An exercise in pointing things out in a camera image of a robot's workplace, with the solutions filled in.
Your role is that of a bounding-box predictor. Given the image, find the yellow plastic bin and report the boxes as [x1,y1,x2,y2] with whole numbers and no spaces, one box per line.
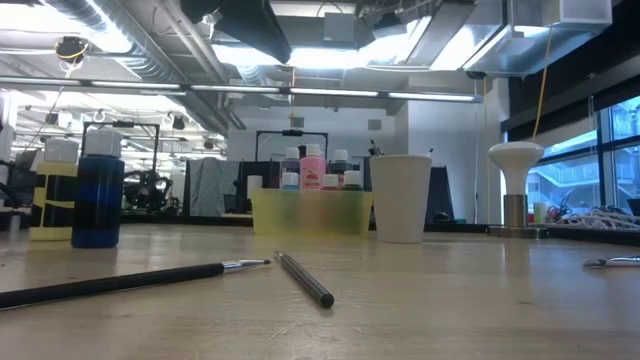
[249,188,375,237]

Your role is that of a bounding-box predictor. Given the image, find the black triangular stand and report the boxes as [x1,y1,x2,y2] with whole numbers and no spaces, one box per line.
[427,166,455,225]

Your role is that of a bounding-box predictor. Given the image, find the long black paintbrush white print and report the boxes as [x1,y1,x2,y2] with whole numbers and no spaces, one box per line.
[0,258,273,311]

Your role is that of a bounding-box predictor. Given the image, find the yellow hanging power cord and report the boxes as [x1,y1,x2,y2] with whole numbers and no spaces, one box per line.
[531,24,554,142]

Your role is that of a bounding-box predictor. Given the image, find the small dark blue paint bottle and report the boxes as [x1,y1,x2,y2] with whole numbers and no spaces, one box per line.
[70,128,125,250]

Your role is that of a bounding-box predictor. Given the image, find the bright ceiling light panel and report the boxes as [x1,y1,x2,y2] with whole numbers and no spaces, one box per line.
[212,43,361,70]

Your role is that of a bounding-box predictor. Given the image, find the distant black robot arms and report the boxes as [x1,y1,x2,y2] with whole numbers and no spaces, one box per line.
[123,168,174,211]

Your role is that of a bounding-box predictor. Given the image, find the black ceiling cord reel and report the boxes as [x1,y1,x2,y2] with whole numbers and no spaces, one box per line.
[54,35,90,64]

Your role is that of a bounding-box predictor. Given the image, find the long ceiling light strip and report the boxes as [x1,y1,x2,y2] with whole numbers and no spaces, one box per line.
[0,74,485,104]

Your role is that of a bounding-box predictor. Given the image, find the small yellow striped paint bottle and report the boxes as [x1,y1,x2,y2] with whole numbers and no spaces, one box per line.
[29,138,80,243]

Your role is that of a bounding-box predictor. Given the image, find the white lamp cable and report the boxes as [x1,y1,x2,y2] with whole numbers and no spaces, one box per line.
[547,205,640,231]

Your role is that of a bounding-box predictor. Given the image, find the small green paint bottle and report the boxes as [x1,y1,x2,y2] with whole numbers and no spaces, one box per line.
[342,170,363,192]

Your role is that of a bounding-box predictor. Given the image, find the white mushroom table lamp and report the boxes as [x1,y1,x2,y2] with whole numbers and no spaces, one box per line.
[487,141,550,240]

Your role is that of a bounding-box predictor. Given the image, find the black gantry frame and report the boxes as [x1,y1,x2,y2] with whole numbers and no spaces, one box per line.
[81,121,161,201]
[254,128,331,166]

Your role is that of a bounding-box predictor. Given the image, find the grey draped cloth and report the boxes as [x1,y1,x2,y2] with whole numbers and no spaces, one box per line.
[185,157,241,217]

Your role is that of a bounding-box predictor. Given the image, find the large pink paint bottle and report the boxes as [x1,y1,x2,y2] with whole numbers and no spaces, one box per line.
[299,143,327,190]

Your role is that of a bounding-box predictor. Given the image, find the rectangular metal ventilation duct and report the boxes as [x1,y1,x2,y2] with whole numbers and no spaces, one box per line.
[462,0,614,77]

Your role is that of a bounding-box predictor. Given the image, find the white ribbed paper cup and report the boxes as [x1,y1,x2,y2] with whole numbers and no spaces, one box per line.
[368,154,433,245]

